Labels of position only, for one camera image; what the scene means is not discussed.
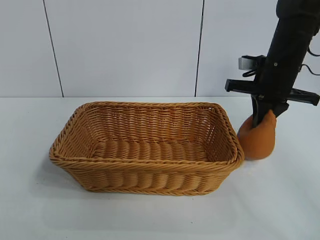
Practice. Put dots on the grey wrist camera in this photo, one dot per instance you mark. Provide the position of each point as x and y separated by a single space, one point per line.
246 63

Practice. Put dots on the woven wicker basket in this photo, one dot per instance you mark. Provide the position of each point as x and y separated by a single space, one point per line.
150 150

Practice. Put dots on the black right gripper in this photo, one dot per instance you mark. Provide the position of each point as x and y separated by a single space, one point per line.
280 72

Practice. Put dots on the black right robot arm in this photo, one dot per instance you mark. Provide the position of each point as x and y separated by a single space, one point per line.
297 12

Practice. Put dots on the orange fruit with knob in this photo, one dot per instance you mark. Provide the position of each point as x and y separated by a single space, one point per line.
260 145

